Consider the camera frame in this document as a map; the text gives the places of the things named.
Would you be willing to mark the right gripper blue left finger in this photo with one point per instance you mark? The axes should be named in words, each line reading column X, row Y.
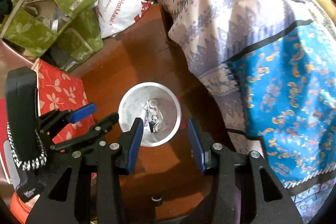
column 130, row 143

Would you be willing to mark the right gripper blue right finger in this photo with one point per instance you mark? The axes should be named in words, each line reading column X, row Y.
column 201, row 143

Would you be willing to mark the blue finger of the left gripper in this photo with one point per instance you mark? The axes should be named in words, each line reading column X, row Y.
column 75, row 116
column 94, row 133

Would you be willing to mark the white earphones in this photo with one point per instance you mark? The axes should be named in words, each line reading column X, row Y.
column 153, row 116

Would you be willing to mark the red floral storage box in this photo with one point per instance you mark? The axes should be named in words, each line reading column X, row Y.
column 59, row 90

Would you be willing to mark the green leaf storage box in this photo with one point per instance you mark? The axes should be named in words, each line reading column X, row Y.
column 64, row 33

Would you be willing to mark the white red plastic bag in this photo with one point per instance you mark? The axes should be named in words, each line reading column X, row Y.
column 115, row 16

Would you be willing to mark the patterned patchwork bed sheet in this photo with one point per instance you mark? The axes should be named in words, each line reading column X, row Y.
column 270, row 67

